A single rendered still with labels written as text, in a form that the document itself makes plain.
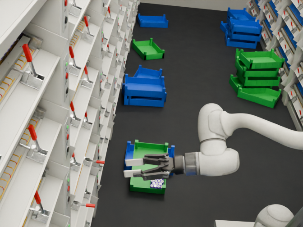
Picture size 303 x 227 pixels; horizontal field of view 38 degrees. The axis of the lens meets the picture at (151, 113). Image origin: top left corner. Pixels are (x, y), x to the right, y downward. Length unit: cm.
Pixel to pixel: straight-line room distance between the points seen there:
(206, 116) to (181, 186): 95
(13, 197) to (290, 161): 232
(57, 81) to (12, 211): 35
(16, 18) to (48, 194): 61
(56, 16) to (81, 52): 51
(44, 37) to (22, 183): 34
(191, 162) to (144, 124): 146
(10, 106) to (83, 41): 80
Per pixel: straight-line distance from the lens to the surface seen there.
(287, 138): 160
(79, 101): 162
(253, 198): 266
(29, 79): 93
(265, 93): 377
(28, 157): 104
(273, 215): 182
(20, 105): 87
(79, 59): 149
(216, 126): 170
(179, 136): 302
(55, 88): 112
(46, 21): 105
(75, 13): 131
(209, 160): 167
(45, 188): 125
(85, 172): 190
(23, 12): 78
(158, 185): 249
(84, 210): 201
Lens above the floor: 172
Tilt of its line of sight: 32 degrees down
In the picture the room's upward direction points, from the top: 6 degrees clockwise
